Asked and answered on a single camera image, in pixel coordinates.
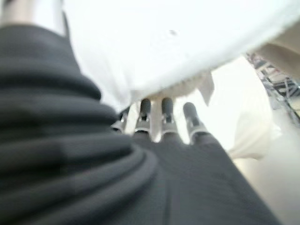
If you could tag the white duvet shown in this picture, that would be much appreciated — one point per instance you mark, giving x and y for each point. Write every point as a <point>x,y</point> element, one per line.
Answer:
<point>152,47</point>

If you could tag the grey patterned rug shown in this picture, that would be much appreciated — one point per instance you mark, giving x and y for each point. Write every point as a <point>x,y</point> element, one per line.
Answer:
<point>281,89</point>

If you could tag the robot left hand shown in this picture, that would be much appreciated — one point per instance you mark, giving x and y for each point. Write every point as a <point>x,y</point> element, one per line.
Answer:
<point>117,175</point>

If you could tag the white fringed blanket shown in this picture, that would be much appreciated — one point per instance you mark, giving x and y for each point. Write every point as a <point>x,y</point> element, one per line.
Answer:
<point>189,86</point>

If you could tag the beige bed cover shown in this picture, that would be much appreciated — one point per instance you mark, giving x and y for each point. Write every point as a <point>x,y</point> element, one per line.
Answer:
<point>246,112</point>

